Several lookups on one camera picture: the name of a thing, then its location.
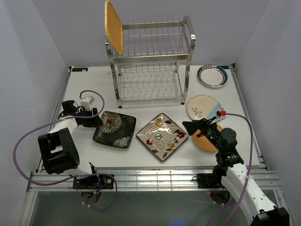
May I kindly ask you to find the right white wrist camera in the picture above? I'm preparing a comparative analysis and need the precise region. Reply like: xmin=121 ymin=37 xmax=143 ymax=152
xmin=213 ymin=108 xmax=226 ymax=123

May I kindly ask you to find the steel two-tier dish rack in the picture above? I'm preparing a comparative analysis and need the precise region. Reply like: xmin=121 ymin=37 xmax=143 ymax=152
xmin=105 ymin=16 xmax=196 ymax=108

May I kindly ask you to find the right blue table label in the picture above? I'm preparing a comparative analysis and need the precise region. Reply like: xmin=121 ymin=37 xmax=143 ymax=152
xmin=220 ymin=65 xmax=229 ymax=69

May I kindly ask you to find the left blue table label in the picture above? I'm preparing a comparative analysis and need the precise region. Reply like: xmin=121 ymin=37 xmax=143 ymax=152
xmin=72 ymin=68 xmax=88 ymax=72

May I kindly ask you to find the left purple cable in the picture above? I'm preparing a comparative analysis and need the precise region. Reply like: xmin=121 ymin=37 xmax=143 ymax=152
xmin=13 ymin=90 xmax=118 ymax=211

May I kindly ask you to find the beige floral square plate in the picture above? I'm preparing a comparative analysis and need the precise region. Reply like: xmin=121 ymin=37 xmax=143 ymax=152
xmin=136 ymin=113 xmax=189 ymax=162

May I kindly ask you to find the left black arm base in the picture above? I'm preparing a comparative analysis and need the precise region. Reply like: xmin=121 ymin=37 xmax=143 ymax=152
xmin=72 ymin=174 xmax=114 ymax=190

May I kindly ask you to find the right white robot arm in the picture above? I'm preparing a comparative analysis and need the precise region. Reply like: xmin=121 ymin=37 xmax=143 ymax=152
xmin=182 ymin=117 xmax=290 ymax=226

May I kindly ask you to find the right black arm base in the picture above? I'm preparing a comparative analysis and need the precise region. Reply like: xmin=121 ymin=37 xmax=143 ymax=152
xmin=192 ymin=173 xmax=225 ymax=189

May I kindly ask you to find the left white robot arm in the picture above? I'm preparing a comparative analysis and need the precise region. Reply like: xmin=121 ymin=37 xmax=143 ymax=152
xmin=38 ymin=97 xmax=101 ymax=188

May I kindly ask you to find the round woven bamboo plate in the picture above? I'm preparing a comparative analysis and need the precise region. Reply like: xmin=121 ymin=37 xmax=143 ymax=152
xmin=192 ymin=129 xmax=218 ymax=153

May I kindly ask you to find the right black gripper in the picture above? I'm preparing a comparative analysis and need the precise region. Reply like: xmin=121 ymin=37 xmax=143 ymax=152
xmin=182 ymin=116 xmax=223 ymax=152

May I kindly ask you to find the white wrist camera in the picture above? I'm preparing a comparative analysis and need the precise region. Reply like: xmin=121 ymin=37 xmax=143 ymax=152
xmin=213 ymin=108 xmax=226 ymax=123
xmin=79 ymin=96 xmax=95 ymax=111

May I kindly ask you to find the blue table label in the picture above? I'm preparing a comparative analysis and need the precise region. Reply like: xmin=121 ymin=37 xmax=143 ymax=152
xmin=72 ymin=68 xmax=88 ymax=72
xmin=220 ymin=65 xmax=229 ymax=69

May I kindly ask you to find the black floral square plate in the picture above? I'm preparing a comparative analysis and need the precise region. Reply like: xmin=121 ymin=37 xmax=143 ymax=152
xmin=93 ymin=111 xmax=136 ymax=149

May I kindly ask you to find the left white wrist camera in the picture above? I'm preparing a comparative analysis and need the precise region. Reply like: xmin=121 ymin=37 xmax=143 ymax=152
xmin=79 ymin=96 xmax=95 ymax=111

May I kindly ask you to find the square woven bamboo plate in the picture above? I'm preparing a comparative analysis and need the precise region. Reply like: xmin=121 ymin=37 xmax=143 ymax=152
xmin=105 ymin=0 xmax=123 ymax=55

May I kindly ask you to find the white plate teal red rim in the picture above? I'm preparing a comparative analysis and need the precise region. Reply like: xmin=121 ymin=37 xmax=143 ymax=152
xmin=197 ymin=64 xmax=228 ymax=89

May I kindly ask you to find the cream and blue round plate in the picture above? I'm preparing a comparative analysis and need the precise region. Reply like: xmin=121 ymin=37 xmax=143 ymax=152
xmin=186 ymin=95 xmax=222 ymax=120

